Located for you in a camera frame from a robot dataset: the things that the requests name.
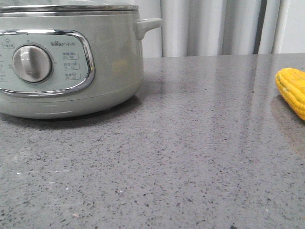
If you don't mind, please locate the white pleated curtain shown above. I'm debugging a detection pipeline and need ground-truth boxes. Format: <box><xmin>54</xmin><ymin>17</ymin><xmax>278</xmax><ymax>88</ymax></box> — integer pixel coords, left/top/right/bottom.
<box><xmin>131</xmin><ymin>0</ymin><xmax>305</xmax><ymax>57</ymax></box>

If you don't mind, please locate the glass pot lid steel rim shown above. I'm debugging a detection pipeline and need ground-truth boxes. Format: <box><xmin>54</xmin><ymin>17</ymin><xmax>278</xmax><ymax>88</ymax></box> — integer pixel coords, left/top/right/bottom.
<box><xmin>0</xmin><ymin>0</ymin><xmax>139</xmax><ymax>12</ymax></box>

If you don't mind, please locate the yellow corn cob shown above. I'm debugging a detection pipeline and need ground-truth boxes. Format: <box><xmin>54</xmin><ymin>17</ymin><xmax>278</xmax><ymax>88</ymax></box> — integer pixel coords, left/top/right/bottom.
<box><xmin>275</xmin><ymin>68</ymin><xmax>305</xmax><ymax>120</ymax></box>

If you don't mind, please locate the light green electric pot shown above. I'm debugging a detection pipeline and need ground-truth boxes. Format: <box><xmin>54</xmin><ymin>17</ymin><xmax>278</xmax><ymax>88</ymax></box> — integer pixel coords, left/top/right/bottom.
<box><xmin>0</xmin><ymin>10</ymin><xmax>162</xmax><ymax>119</ymax></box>

